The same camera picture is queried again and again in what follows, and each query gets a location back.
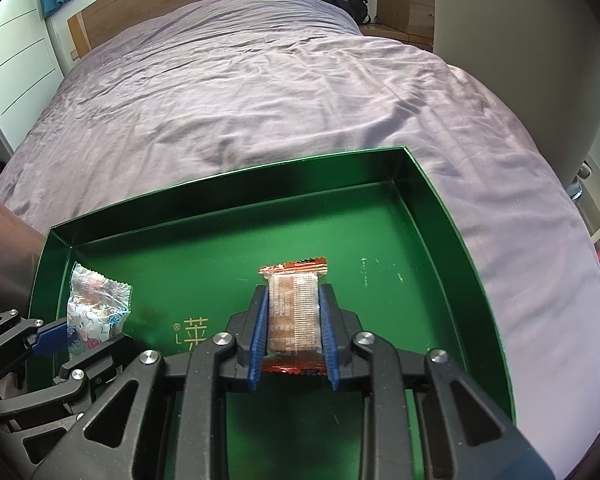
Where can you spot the purple bed sheet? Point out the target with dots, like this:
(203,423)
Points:
(220,85)

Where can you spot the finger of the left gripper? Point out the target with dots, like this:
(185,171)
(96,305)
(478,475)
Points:
(50,337)
(74,389)

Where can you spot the wooden nightstand drawers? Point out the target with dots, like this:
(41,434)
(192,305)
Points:
(408,21)

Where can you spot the white wardrobe shelf unit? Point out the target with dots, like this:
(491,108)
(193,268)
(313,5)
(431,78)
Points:
(29,71)

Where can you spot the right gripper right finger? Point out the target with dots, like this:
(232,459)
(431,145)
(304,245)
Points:
(427,398)

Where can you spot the green metal tray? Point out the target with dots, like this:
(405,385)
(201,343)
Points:
(192,254)

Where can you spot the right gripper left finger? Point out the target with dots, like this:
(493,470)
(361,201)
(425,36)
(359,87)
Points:
(166,414)

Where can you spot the white cartoon candy packet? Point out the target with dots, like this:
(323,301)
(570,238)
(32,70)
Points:
(97,309)

